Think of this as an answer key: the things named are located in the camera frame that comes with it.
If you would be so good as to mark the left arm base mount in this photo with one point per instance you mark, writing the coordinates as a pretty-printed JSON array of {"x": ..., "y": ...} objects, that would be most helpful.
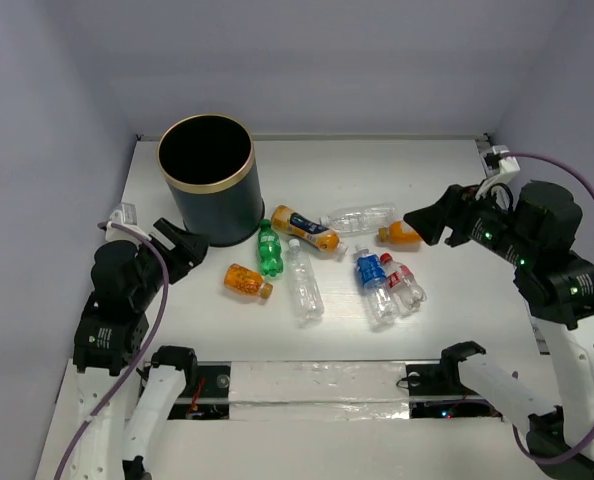
[{"x": 208, "y": 397}]

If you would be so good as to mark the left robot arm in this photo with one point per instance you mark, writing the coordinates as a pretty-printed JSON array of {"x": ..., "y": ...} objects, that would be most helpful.
[{"x": 121, "y": 413}]

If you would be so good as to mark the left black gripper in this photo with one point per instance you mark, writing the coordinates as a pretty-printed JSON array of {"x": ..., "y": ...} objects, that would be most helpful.
[{"x": 166, "y": 251}]

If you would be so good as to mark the blue label water bottle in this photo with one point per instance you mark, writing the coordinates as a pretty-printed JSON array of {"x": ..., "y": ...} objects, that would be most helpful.
[{"x": 372, "y": 278}]

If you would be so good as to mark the small orange juice bottle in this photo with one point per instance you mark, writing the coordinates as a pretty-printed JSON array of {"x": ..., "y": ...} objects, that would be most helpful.
[{"x": 247, "y": 282}]

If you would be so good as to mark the green soda bottle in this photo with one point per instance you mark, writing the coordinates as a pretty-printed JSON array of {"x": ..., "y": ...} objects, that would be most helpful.
[{"x": 269, "y": 250}]

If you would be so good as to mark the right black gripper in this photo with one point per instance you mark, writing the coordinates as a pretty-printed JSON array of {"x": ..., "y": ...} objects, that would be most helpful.
[{"x": 455, "y": 206}]

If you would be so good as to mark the clear water bottle white cap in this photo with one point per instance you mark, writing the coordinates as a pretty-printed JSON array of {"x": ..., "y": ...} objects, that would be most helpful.
[{"x": 304, "y": 290}]

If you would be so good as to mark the red cap clear bottle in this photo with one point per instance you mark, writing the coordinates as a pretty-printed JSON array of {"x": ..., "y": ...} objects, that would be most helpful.
[{"x": 402, "y": 282}]

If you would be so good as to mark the yellow milk tea bottle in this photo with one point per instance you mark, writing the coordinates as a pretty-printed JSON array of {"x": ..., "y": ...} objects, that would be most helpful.
[{"x": 324, "y": 239}]

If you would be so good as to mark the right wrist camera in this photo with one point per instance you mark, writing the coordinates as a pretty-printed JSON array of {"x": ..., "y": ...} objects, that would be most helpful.
[{"x": 499, "y": 166}]

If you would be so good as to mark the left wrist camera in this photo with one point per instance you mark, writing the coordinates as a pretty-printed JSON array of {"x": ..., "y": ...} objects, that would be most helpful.
[{"x": 123, "y": 214}]

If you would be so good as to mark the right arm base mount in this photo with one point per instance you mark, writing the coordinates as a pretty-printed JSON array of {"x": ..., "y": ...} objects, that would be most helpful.
[{"x": 432, "y": 396}]

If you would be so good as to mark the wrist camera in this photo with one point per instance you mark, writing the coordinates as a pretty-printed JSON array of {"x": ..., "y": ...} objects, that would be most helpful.
[
  {"x": 499, "y": 166},
  {"x": 123, "y": 214}
]

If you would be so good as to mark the dark bin with gold rim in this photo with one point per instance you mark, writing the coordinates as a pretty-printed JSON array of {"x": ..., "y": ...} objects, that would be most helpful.
[{"x": 208, "y": 162}]

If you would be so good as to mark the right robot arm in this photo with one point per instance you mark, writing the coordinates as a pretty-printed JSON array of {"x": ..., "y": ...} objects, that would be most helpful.
[{"x": 536, "y": 237}]

